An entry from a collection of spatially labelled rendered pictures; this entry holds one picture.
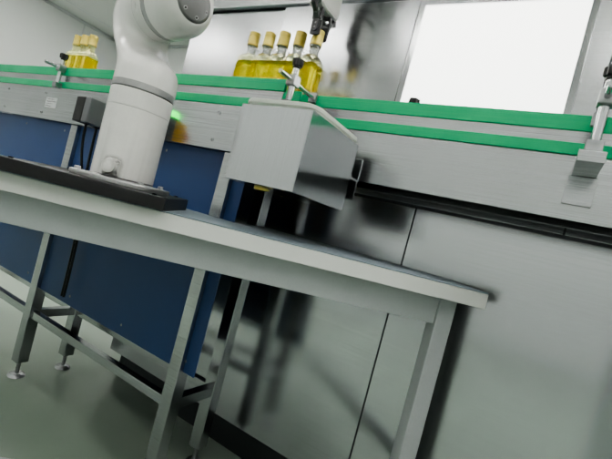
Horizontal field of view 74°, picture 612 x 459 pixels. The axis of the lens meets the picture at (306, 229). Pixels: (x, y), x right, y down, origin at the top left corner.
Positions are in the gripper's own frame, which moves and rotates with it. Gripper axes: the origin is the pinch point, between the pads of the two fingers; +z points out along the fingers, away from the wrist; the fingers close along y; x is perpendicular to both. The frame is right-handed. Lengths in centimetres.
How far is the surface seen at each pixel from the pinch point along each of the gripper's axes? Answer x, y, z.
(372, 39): 11.1, -11.9, -4.0
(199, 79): -26.9, 13.6, 21.6
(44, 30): -588, -191, -117
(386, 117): 28.4, 3.9, 24.3
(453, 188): 48, 6, 39
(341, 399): 29, -15, 100
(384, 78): 18.1, -11.9, 7.7
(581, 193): 71, 7, 36
